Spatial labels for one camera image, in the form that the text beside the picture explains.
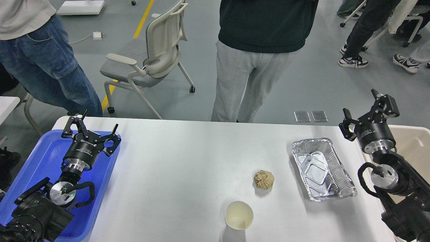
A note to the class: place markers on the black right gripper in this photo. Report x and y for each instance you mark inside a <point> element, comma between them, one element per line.
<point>373,132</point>

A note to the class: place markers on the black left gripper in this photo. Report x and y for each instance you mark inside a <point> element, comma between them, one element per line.
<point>83,149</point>

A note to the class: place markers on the white paper cup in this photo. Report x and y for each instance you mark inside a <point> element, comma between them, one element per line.
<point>239,216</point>

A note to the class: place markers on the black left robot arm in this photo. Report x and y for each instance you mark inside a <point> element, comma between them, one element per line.
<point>58,192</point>

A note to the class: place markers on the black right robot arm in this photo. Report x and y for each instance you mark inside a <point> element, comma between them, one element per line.
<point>403,192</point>

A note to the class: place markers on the right metal floor plate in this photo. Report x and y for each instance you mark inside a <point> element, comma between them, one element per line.
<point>319,116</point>

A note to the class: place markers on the metal floor plate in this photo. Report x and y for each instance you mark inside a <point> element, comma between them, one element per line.
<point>302,116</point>
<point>319,116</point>

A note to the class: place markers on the beige plastic bin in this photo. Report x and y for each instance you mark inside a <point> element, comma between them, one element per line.
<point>413,143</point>

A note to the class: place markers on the left metal floor plate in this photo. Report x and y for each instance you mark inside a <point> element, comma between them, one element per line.
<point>302,116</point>

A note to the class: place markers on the black white sneaker foot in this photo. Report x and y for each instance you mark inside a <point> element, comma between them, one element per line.
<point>410,65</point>

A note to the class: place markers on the aluminium foil tray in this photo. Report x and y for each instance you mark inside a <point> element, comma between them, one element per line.
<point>321,170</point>

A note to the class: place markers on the white side table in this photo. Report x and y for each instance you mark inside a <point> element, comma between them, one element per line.
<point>7,105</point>

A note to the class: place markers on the person in black trousers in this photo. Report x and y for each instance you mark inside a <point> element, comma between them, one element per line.
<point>366,33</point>

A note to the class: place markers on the white floor power adapter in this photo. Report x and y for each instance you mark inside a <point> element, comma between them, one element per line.
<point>97,35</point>

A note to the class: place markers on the person in blue jeans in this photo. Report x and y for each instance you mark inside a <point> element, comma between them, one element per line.
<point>35,50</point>

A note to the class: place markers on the white chair at right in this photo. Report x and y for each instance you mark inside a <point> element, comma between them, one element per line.
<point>405,19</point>

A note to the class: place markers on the crumpled brown paper ball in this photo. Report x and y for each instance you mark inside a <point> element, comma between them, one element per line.
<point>264,179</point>

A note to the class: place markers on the white grey office chair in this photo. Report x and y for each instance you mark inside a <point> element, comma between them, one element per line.
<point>143,63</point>

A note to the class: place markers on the person in grey sweatpants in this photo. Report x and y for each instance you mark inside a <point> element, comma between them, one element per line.
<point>256,41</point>

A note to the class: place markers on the white flat floor base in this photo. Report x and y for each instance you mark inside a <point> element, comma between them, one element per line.
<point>81,7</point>

